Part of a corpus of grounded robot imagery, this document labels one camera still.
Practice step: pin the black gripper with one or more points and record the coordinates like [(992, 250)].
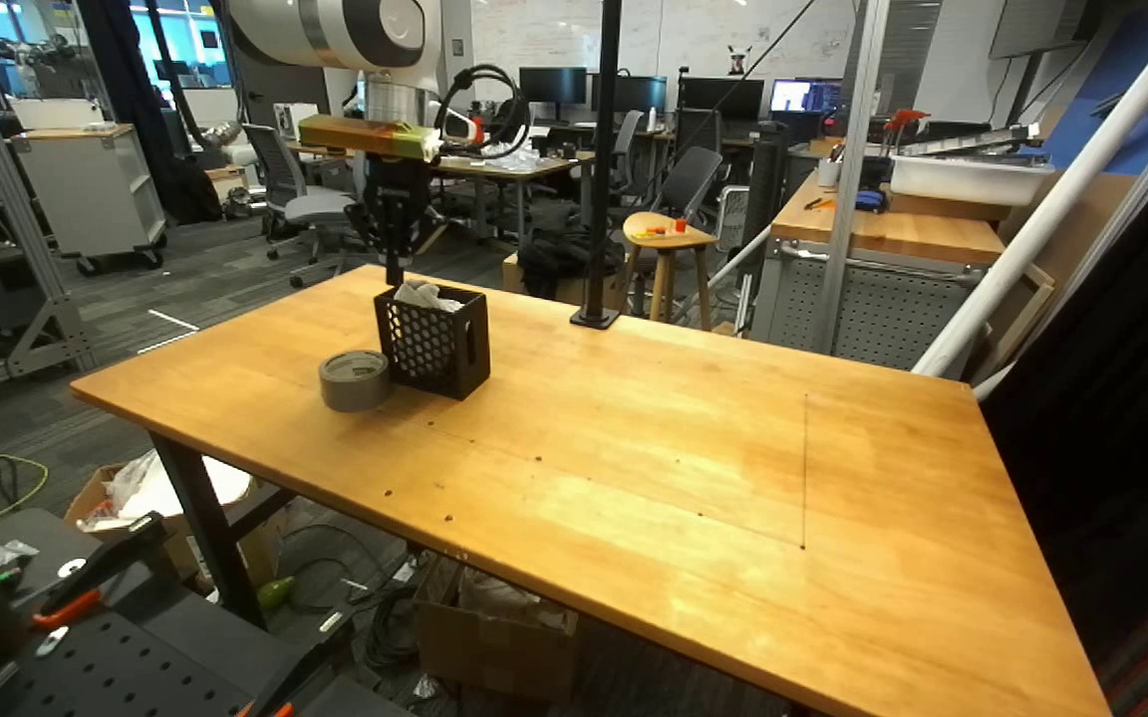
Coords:
[(395, 205)]

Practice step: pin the white terry towel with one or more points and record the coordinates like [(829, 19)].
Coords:
[(425, 295)]

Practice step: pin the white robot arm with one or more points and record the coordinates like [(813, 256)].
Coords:
[(336, 31)]

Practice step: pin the black mesh box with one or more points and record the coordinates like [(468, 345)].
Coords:
[(437, 348)]

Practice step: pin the open cardboard box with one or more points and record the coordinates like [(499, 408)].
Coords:
[(85, 499)]

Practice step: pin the flat cardboard box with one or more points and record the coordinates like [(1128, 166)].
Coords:
[(497, 652)]

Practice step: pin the grey mesh office chair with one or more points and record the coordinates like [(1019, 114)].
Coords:
[(302, 201)]

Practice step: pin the black pole stand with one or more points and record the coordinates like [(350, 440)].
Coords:
[(601, 159)]

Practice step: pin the dark computer monitor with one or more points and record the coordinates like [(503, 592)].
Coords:
[(718, 98), (553, 88)]

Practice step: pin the round wooden stool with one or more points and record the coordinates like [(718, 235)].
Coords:
[(663, 239)]

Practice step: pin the small red object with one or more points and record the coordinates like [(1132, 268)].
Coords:
[(663, 227)]

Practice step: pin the white plastic bag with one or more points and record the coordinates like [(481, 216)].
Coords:
[(180, 482)]

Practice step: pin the dark grey office chair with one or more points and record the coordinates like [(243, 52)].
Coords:
[(694, 179)]

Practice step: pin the white wheeled cabinet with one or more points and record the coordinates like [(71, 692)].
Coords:
[(89, 201)]

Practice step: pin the lit computer monitor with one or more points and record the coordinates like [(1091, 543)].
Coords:
[(798, 98)]

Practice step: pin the black perforated panel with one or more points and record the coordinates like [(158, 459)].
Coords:
[(161, 663)]

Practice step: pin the wooden workbench grey drawers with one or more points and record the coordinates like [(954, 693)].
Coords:
[(896, 234)]

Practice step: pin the white bin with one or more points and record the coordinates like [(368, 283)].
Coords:
[(960, 179)]

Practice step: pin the white pole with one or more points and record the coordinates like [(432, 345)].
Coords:
[(1065, 191), (1132, 209)]

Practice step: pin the blue panel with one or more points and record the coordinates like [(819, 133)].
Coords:
[(1106, 80)]

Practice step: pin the black curtain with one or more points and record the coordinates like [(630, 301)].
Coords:
[(1119, 440)]

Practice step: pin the grey duct tape roll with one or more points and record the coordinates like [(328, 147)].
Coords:
[(354, 385)]

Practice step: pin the wooden yellow-green wrist mount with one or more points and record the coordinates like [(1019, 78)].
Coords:
[(368, 137)]

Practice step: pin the grey metal post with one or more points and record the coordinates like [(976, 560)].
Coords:
[(855, 173)]

